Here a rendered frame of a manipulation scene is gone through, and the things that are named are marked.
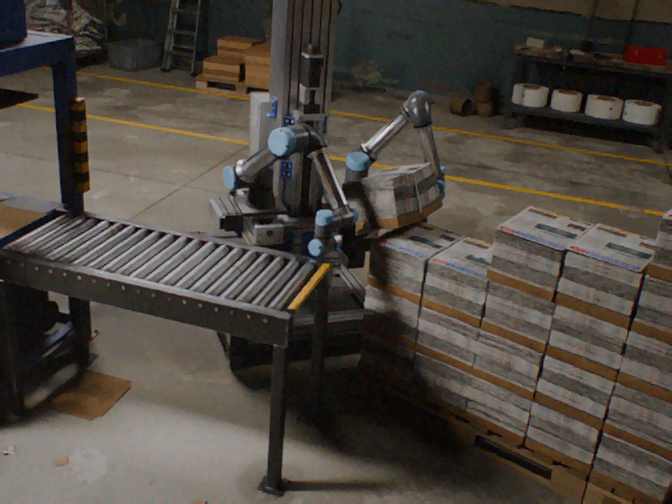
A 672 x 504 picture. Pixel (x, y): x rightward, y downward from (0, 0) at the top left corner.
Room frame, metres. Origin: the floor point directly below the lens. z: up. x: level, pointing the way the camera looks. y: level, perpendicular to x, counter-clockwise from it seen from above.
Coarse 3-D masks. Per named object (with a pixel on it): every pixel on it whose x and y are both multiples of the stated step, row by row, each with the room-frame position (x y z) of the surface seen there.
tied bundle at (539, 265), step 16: (496, 240) 2.84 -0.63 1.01; (512, 240) 2.80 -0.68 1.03; (496, 256) 2.83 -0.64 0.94; (512, 256) 2.80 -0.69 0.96; (528, 256) 2.76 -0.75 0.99; (544, 256) 2.72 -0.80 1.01; (560, 256) 2.69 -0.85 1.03; (512, 272) 2.78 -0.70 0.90; (528, 272) 2.75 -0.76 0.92; (544, 272) 2.71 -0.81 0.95; (560, 272) 2.71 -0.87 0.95; (544, 288) 2.70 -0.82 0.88
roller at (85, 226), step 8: (88, 224) 3.13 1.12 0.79; (96, 224) 3.18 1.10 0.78; (72, 232) 3.02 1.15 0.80; (80, 232) 3.06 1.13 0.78; (56, 240) 2.92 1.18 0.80; (64, 240) 2.95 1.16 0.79; (40, 248) 2.83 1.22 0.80; (48, 248) 2.85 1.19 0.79; (56, 248) 2.89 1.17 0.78; (40, 256) 2.79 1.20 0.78
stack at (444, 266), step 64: (384, 256) 3.12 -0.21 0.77; (448, 256) 3.05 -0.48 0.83; (384, 320) 3.10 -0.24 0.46; (448, 320) 2.92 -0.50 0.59; (512, 320) 2.76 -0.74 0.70; (576, 320) 2.62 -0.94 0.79; (384, 384) 3.09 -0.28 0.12; (448, 384) 2.89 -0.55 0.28; (576, 384) 2.59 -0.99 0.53; (512, 448) 2.69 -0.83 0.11; (576, 448) 2.55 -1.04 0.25
